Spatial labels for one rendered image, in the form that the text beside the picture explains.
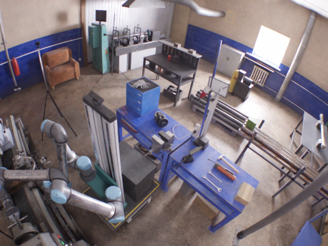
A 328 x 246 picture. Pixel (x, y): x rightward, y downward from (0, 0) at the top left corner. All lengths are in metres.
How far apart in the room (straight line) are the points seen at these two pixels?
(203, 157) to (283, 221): 2.08
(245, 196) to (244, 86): 3.86
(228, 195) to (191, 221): 0.89
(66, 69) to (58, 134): 3.83
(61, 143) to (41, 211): 0.83
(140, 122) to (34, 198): 1.66
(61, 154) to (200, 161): 1.52
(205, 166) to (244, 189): 0.54
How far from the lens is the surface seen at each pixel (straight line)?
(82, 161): 1.92
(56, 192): 1.26
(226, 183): 2.14
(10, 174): 1.57
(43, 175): 1.40
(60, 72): 5.15
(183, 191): 2.81
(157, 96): 2.59
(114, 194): 1.68
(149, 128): 2.40
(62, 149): 1.55
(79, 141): 3.50
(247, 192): 2.08
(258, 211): 3.30
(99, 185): 2.05
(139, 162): 2.06
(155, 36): 6.19
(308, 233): 3.61
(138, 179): 1.94
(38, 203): 2.05
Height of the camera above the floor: 2.53
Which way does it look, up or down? 42 degrees down
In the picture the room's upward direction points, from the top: 10 degrees clockwise
